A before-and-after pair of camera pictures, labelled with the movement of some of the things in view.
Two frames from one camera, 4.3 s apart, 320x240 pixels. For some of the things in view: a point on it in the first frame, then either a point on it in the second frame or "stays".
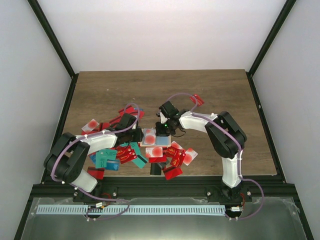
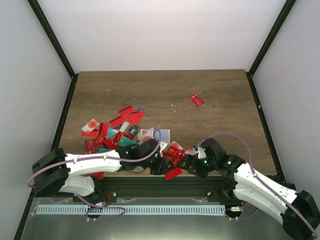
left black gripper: (139, 137) to (159, 168)
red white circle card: (149, 137) stays
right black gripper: (159, 132) to (189, 158)
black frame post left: (51, 33) stays
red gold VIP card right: (177, 154) stays
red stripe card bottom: (171, 172) stays
